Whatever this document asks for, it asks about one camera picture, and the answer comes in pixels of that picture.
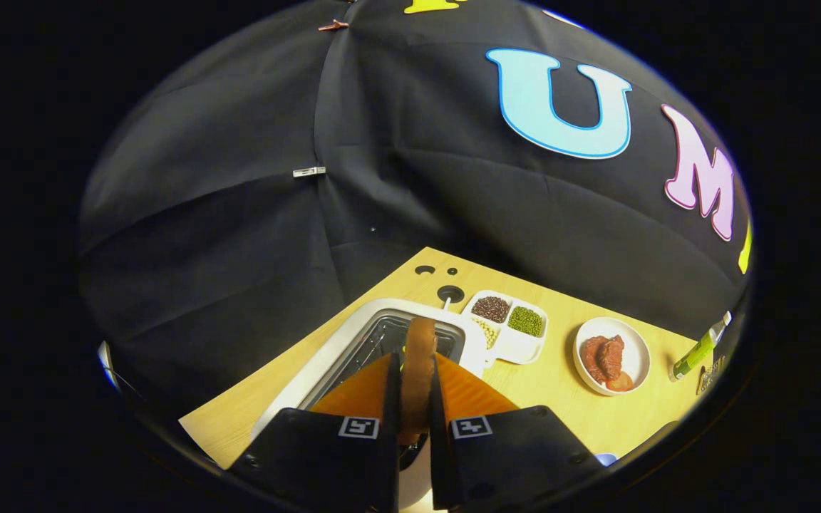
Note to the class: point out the orange sauce slice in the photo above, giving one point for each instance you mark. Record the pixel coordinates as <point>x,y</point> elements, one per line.
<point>621,382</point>

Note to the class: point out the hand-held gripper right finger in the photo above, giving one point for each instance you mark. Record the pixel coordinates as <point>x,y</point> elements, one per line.
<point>437,406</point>

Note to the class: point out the green label plastic bottle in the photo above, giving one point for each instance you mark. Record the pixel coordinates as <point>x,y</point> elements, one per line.
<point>695,353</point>

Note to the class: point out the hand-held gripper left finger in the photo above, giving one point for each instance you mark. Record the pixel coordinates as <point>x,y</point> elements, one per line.
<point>390,399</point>

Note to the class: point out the black backdrop cloth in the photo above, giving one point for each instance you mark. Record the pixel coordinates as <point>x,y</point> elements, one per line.
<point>239,214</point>

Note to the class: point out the silver cloth clip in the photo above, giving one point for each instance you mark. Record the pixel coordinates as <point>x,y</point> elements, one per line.
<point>308,172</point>

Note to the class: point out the white divided bean dish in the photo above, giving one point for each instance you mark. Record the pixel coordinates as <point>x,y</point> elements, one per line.
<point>517,348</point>

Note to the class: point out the brown steak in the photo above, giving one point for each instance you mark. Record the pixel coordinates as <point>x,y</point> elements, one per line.
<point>601,356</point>

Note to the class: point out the toasted bread slice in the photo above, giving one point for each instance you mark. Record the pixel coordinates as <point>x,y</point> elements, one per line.
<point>419,370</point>

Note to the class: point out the blue plate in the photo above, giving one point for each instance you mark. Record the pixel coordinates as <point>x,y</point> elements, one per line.
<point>606,459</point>

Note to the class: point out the round white plate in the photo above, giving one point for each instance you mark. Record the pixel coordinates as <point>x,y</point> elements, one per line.
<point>637,353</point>

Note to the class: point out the white toaster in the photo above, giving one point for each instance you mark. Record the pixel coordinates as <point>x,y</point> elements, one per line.
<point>353,335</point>

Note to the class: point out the red cloth clip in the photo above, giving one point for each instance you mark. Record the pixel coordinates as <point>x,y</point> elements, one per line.
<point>332,26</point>

